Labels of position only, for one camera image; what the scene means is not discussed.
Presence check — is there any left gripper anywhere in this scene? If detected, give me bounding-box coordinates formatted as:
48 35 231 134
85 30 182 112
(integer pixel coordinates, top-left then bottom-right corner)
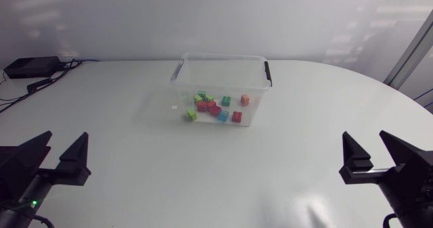
0 130 92 216

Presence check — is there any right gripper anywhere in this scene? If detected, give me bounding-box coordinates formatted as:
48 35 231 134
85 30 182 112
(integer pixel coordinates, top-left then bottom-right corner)
339 130 433 219

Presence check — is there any clear plastic container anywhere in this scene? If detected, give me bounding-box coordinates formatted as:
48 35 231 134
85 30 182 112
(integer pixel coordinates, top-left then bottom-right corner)
170 53 273 127

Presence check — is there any small black adapter block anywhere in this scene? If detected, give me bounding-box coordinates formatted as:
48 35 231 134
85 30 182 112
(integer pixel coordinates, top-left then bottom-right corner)
26 78 53 94

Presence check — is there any black power brick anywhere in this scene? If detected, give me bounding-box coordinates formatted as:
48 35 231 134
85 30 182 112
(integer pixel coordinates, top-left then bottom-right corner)
3 55 62 79

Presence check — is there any black cable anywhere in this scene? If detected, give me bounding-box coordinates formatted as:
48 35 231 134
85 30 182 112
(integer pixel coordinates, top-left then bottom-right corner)
50 59 84 85
0 91 31 114

